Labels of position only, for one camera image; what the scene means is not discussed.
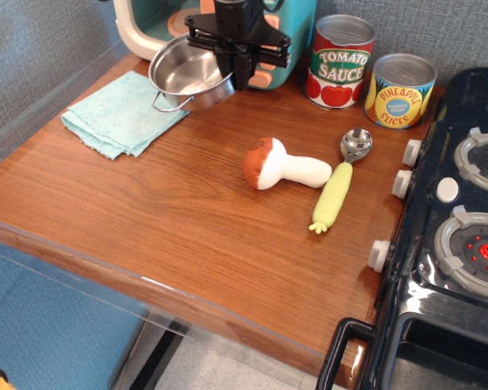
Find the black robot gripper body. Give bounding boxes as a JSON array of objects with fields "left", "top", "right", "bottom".
[{"left": 184, "top": 1, "right": 291, "bottom": 67}]

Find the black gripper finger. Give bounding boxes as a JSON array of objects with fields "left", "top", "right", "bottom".
[
  {"left": 216, "top": 51, "right": 235, "bottom": 77},
  {"left": 233, "top": 54, "right": 256, "bottom": 92}
]

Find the stainless steel pot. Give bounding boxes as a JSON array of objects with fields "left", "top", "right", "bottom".
[{"left": 148, "top": 34, "right": 236, "bottom": 113}]

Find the plush brown white mushroom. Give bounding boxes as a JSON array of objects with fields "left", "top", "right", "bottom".
[{"left": 242, "top": 137, "right": 333, "bottom": 190}]

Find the light blue folded towel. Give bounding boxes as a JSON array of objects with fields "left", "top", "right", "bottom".
[{"left": 61, "top": 71, "right": 188, "bottom": 160}]

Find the teal toy microwave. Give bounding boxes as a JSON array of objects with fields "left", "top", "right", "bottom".
[{"left": 113, "top": 0, "right": 316, "bottom": 90}]

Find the tomato sauce can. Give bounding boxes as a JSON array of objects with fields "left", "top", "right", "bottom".
[{"left": 305, "top": 14, "right": 377, "bottom": 109}]

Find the pineapple slices can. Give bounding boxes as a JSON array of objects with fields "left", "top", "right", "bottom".
[{"left": 364, "top": 53, "right": 438, "bottom": 129}]

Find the black toy stove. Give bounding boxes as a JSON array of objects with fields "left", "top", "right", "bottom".
[{"left": 317, "top": 67, "right": 488, "bottom": 389}]

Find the spoon with green handle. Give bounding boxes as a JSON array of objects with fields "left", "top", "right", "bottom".
[{"left": 308, "top": 128, "right": 373, "bottom": 234}]

